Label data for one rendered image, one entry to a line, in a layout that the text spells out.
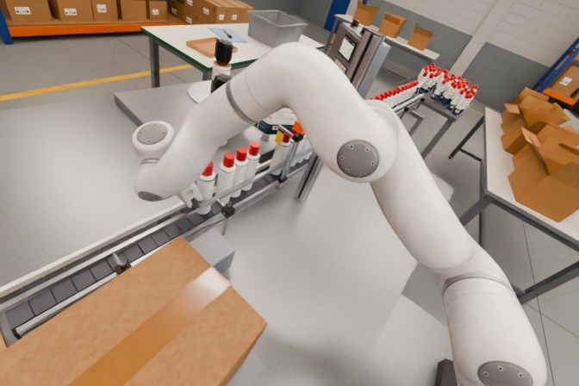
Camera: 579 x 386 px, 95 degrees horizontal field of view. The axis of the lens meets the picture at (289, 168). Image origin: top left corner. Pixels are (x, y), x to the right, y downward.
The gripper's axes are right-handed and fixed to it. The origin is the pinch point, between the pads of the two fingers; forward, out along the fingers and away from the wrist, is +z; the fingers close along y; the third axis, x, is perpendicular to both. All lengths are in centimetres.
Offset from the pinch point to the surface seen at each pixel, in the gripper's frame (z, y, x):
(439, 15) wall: 227, 146, -743
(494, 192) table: 73, -89, -153
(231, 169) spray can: -5.5, -2.2, -14.8
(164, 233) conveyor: 2.8, -1.4, 10.9
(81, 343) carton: -28.5, -25.1, 26.6
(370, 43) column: -36, -15, -57
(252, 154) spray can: -2.8, -0.7, -24.5
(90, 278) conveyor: -3.9, -2.5, 29.3
